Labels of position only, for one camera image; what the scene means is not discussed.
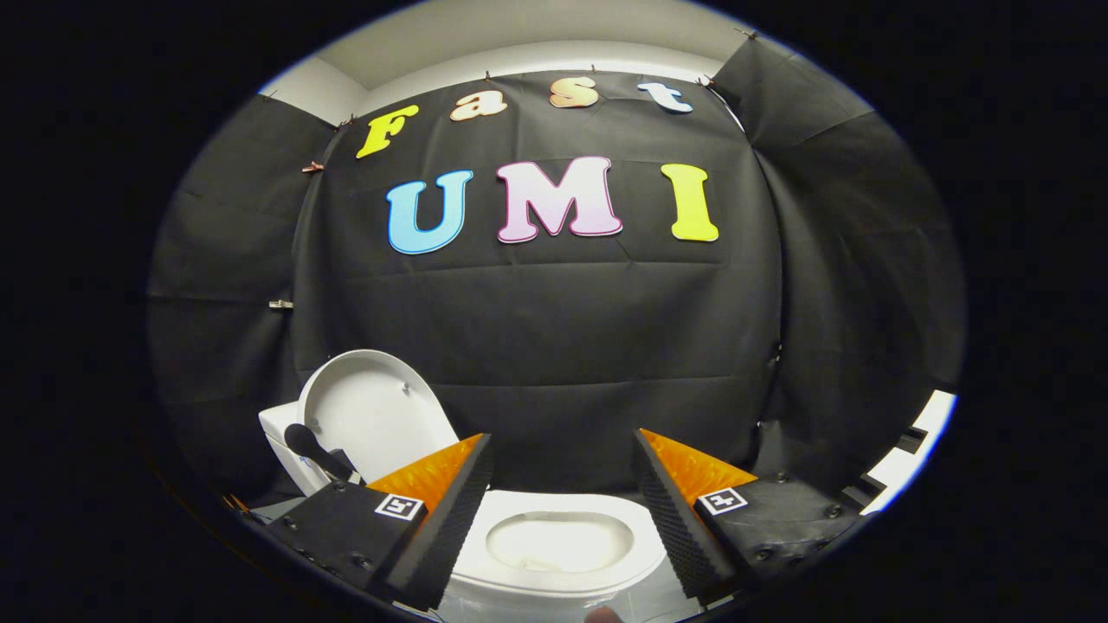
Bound white toilet seat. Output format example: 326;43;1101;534
450;490;668;599

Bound white ceramic toilet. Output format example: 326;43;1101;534
258;402;663;623

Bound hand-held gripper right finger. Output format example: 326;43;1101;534
632;427;863;603

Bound black and white striped steps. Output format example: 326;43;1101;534
841;389;958;517

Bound black backdrop cloth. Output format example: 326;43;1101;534
145;35;967;511

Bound black round-tipped rod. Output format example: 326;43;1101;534
284;423;358;483

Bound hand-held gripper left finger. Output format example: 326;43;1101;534
268;433;494;612

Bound white toilet lid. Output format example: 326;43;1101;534
297;349;461;487

